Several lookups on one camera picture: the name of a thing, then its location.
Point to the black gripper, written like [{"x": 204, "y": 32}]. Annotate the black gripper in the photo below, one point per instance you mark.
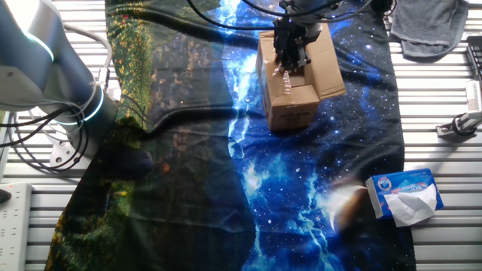
[{"x": 297, "y": 32}]

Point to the cardboard box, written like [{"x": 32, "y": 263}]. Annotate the cardboard box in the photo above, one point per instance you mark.
[{"x": 293, "y": 105}]

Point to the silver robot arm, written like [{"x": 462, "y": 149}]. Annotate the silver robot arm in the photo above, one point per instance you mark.
[{"x": 34, "y": 64}]

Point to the blue tissue box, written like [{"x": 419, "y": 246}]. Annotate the blue tissue box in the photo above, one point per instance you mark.
[{"x": 391, "y": 184}]

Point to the grey towel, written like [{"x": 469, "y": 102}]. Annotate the grey towel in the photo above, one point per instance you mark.
[{"x": 429, "y": 26}]

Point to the galaxy and forest print cloth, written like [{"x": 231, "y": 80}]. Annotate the galaxy and forest print cloth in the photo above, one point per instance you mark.
[{"x": 188, "y": 188}]

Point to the black keyboard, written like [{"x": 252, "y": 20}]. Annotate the black keyboard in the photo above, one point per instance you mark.
[{"x": 476, "y": 56}]

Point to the white ribbed block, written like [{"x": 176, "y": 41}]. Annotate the white ribbed block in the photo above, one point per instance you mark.
[{"x": 474, "y": 96}]

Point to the white tissue sheet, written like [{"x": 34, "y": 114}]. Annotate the white tissue sheet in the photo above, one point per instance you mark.
[{"x": 410, "y": 207}]

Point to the black power plug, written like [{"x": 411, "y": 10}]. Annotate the black power plug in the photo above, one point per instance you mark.
[{"x": 4, "y": 195}]

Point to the white power strip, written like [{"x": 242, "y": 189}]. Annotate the white power strip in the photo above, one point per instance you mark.
[{"x": 15, "y": 233}]

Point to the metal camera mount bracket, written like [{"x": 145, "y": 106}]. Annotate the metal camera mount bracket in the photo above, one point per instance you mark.
[{"x": 446, "y": 131}]

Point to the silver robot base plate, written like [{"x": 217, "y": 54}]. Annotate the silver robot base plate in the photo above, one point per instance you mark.
[{"x": 60, "y": 150}]

